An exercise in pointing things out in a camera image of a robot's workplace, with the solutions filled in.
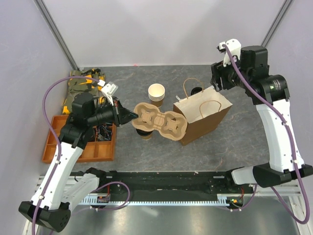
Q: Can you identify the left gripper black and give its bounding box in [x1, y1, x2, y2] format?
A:
[87, 96, 138, 127]

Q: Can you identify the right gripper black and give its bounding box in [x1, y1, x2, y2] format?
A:
[210, 53, 251, 92]

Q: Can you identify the black plastic cup lid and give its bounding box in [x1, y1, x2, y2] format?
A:
[136, 129, 152, 136]

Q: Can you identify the single brown paper cup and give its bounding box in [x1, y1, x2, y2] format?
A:
[141, 134, 153, 140]

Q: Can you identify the brown paper bag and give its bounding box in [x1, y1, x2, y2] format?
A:
[173, 78, 233, 146]

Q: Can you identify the cardboard cup carrier tray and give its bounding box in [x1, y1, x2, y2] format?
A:
[132, 102, 187, 141]

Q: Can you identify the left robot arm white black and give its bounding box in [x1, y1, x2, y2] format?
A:
[19, 93, 138, 233]

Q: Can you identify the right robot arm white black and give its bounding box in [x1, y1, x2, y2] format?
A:
[211, 42, 313, 193]

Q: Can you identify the stack of paper cups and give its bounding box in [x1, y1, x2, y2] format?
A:
[148, 83, 165, 107]

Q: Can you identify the orange wooden compartment tray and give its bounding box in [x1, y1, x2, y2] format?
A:
[42, 123, 117, 164]

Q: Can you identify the camouflage cloth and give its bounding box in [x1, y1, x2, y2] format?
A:
[62, 68, 106, 115]

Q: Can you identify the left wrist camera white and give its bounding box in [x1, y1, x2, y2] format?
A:
[101, 82, 118, 106]

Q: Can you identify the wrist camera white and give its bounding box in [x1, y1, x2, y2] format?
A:
[217, 39, 242, 67]
[101, 82, 118, 106]

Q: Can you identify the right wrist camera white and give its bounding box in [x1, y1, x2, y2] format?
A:
[217, 39, 242, 67]

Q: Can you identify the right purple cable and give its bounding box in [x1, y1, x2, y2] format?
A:
[224, 44, 311, 225]

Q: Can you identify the purple cable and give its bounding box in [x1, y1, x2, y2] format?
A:
[224, 44, 311, 225]
[31, 75, 105, 235]

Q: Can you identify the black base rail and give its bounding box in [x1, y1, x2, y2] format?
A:
[86, 167, 253, 205]

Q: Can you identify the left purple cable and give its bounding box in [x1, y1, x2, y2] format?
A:
[31, 75, 105, 235]

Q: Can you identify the white slotted cable duct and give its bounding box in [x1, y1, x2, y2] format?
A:
[79, 195, 229, 207]

